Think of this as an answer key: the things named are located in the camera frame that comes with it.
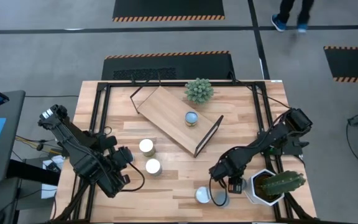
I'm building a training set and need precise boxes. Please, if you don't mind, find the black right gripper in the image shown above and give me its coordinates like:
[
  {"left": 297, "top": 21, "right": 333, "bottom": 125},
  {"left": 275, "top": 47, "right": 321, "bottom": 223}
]
[{"left": 209, "top": 160, "right": 246, "bottom": 194}]

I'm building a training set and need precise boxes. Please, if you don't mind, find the Pears can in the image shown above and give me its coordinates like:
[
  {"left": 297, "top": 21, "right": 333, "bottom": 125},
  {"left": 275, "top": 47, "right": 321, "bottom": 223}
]
[{"left": 139, "top": 138, "right": 157, "bottom": 157}]

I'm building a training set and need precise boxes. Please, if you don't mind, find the blue Tomatoes can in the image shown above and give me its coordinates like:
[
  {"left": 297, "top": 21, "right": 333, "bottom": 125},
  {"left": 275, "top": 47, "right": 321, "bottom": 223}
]
[{"left": 145, "top": 158, "right": 163, "bottom": 177}]

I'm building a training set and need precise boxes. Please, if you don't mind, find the Green Beans can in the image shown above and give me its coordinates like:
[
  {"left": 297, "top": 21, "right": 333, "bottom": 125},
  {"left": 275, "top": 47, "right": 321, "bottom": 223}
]
[{"left": 195, "top": 185, "right": 213, "bottom": 205}]

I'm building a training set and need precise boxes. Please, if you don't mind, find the small green peaches can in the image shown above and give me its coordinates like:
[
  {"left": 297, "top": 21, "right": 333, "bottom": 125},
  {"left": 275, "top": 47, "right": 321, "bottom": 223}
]
[{"left": 184, "top": 111, "right": 200, "bottom": 128}]

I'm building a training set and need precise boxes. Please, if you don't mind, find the white hexagonal plant pot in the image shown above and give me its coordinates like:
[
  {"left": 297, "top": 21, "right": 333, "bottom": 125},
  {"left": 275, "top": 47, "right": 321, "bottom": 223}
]
[{"left": 243, "top": 168, "right": 286, "bottom": 207}]

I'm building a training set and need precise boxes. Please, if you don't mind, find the green cactus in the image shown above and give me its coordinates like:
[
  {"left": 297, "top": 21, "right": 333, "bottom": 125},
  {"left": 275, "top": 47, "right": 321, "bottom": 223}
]
[{"left": 259, "top": 170, "right": 306, "bottom": 197}]

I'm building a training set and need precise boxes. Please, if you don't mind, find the white paper sheet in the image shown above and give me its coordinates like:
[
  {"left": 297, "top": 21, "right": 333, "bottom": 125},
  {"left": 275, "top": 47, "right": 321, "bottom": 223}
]
[{"left": 40, "top": 155, "right": 65, "bottom": 200}]

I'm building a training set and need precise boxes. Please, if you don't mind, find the green succulent in grey pot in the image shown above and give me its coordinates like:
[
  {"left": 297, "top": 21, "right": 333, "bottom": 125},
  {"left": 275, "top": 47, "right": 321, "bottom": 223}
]
[{"left": 184, "top": 77, "right": 214, "bottom": 105}]

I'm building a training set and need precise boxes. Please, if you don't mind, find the black operator desk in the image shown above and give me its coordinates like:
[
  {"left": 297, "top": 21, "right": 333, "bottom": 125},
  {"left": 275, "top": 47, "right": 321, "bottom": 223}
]
[{"left": 0, "top": 90, "right": 60, "bottom": 224}]

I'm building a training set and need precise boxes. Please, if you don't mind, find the black hazard-striped floor mat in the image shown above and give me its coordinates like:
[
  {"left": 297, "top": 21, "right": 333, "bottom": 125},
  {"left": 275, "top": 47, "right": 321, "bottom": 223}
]
[
  {"left": 112, "top": 0, "right": 226, "bottom": 22},
  {"left": 323, "top": 45, "right": 358, "bottom": 84},
  {"left": 101, "top": 50, "right": 234, "bottom": 81}
]

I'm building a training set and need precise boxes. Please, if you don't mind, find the person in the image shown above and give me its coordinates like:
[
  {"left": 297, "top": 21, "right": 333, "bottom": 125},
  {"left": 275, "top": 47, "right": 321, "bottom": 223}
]
[{"left": 270, "top": 0, "right": 316, "bottom": 34}]

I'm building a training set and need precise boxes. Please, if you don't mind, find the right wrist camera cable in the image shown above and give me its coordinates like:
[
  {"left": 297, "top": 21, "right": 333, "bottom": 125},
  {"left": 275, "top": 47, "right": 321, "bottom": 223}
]
[{"left": 209, "top": 175, "right": 229, "bottom": 207}]

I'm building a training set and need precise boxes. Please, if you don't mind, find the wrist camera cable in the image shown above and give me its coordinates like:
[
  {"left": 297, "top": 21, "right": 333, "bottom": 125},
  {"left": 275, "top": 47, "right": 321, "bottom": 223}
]
[
  {"left": 121, "top": 160, "right": 146, "bottom": 192},
  {"left": 209, "top": 175, "right": 229, "bottom": 207}
]

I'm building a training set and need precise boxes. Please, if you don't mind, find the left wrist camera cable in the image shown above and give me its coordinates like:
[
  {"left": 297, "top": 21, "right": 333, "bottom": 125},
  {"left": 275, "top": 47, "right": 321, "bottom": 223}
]
[{"left": 121, "top": 160, "right": 146, "bottom": 192}]

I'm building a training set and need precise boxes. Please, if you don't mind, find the wooden shelf with black frame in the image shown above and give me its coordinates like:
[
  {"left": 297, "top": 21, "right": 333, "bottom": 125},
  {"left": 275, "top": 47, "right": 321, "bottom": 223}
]
[{"left": 129, "top": 74, "right": 225, "bottom": 159}]

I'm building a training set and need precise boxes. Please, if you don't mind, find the black aluminium rig frame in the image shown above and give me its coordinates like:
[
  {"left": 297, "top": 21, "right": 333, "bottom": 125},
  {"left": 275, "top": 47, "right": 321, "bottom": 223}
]
[{"left": 50, "top": 80, "right": 318, "bottom": 224}]

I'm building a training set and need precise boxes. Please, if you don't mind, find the black cable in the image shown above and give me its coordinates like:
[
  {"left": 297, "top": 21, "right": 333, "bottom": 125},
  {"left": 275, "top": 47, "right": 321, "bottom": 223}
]
[{"left": 227, "top": 72, "right": 292, "bottom": 109}]

